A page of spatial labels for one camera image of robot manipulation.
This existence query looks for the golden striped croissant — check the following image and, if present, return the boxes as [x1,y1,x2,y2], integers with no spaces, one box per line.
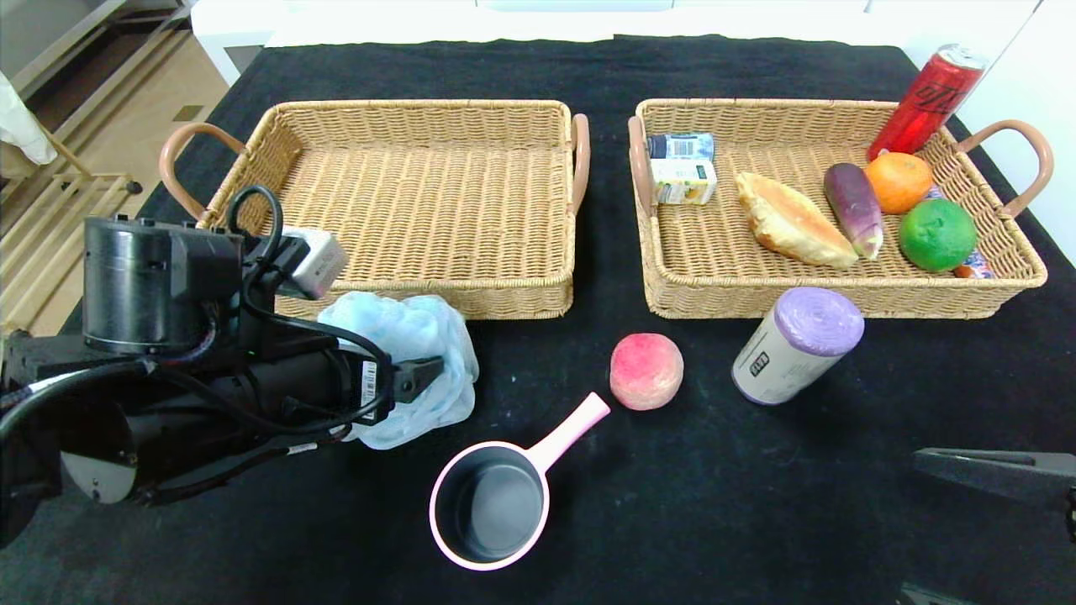
[736,171,860,270]

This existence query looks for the dark blue drink carton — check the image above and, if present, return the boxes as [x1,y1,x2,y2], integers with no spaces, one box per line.
[647,133,715,160]

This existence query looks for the white hanging cloth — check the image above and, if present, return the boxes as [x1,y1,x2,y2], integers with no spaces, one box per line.
[0,71,60,167]

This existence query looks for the wooden rack on castors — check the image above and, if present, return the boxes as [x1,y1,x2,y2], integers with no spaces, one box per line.
[0,126,144,330]

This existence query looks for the purple bag roll grey label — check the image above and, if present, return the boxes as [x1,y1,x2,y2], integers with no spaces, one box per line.
[731,287,866,407]

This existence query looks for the pink saucepan with dark inside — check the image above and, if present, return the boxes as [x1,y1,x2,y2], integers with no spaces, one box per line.
[430,392,611,572]

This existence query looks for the green round citrus fruit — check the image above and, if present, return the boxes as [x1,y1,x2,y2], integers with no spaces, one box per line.
[898,198,978,273]

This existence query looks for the light blue mesh bath loofah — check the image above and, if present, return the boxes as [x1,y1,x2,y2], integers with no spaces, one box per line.
[318,292,480,450]

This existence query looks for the white yellow juice box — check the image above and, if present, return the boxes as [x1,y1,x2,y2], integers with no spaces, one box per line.
[649,158,718,206]

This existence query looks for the pink red peach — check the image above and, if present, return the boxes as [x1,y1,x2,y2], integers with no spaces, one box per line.
[609,333,684,412]

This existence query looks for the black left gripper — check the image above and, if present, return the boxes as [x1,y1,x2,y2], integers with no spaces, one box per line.
[245,345,445,426]

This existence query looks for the grey metal shelf frame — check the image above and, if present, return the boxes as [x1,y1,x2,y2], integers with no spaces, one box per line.
[0,0,194,144]

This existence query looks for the black table cloth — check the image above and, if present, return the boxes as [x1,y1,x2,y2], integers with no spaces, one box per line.
[0,35,1076,605]

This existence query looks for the white furniture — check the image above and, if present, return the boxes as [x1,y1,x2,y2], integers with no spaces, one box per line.
[192,0,917,85]

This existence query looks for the woven wicker basket brown handles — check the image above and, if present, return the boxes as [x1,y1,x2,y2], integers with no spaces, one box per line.
[627,98,1054,320]
[160,99,591,322]

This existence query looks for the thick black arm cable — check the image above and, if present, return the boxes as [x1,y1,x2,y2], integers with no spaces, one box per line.
[0,360,156,438]

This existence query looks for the purple eggplant with green stem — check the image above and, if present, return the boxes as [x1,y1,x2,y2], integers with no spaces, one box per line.
[823,162,885,260]

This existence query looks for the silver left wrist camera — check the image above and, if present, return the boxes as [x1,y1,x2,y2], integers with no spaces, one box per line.
[282,227,348,301]

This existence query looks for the black camera cable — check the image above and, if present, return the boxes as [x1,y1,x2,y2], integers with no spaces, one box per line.
[225,185,396,429]

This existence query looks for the red soda can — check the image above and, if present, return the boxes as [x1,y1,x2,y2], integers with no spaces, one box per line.
[866,44,987,162]

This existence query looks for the orange fruit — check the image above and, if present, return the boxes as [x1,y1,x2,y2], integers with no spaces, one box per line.
[864,152,935,214]

